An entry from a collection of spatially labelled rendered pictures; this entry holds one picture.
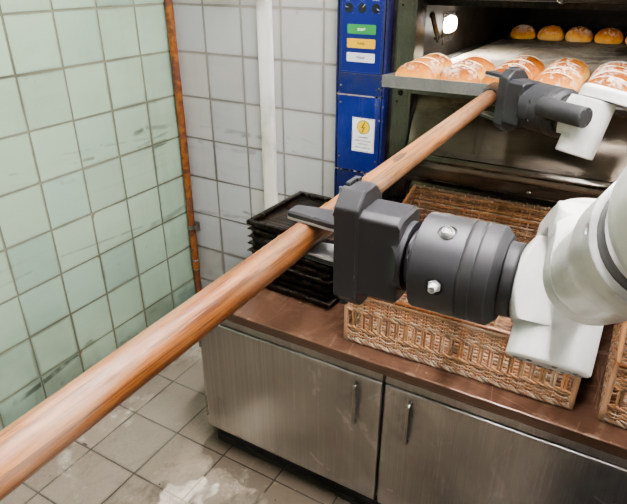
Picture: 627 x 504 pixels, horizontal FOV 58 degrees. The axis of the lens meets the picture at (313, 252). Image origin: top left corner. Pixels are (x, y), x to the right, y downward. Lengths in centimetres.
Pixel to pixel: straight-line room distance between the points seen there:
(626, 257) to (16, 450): 31
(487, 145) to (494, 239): 119
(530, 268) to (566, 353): 7
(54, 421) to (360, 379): 115
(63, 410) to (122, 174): 172
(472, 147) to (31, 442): 147
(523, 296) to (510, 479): 103
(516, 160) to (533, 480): 81
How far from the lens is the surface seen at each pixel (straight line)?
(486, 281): 46
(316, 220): 54
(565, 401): 136
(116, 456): 207
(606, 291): 31
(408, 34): 169
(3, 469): 35
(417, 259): 48
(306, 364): 152
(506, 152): 165
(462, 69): 137
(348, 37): 173
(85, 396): 37
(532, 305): 47
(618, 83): 132
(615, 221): 28
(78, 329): 208
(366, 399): 148
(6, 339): 192
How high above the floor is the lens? 143
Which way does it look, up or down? 27 degrees down
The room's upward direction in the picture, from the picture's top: straight up
